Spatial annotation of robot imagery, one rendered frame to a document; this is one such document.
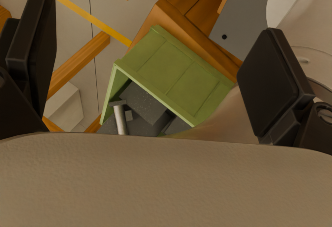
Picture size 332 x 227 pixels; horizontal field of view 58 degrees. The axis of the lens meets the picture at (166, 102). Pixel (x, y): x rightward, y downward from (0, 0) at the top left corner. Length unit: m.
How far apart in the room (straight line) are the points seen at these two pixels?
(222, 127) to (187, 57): 0.56
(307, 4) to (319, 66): 0.10
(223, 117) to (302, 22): 0.14
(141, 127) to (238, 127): 0.74
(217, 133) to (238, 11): 0.31
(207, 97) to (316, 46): 0.46
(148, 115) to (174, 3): 0.32
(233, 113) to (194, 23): 0.56
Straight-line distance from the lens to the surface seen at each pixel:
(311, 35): 0.30
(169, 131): 0.87
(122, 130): 0.88
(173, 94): 0.69
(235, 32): 0.51
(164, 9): 0.76
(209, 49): 0.76
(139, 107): 0.88
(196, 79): 0.74
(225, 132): 0.20
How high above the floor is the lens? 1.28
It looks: 29 degrees down
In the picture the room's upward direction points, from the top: 141 degrees counter-clockwise
